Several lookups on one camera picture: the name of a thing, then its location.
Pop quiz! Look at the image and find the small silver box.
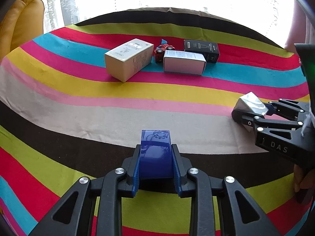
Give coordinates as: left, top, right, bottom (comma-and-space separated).
232, 92, 268, 124

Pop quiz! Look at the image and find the dark blue small box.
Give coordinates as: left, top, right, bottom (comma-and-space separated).
139, 130, 173, 180

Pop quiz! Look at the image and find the white silver long box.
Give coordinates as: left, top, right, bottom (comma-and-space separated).
163, 50, 207, 76

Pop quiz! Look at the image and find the beige tall box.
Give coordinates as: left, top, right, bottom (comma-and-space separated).
105, 38, 154, 83

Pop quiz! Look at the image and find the person's right hand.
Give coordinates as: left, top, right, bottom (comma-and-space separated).
294, 165, 315, 193

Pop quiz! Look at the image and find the black tracker with green light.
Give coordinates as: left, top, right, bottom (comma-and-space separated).
295, 43, 315, 98

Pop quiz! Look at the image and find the pink curtain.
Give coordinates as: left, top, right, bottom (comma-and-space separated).
284, 0, 314, 54

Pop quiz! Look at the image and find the black printed box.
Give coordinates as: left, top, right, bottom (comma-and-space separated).
184, 40, 220, 63

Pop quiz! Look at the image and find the striped colourful cloth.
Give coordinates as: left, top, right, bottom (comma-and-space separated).
1, 10, 309, 235

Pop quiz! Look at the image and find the red toy car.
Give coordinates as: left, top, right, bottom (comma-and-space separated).
154, 39, 175, 63

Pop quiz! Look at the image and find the yellow sofa cushion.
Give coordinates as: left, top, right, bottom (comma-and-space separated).
1, 0, 44, 59

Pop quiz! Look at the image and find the white lace curtain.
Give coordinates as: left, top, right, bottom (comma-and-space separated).
41, 0, 79, 33

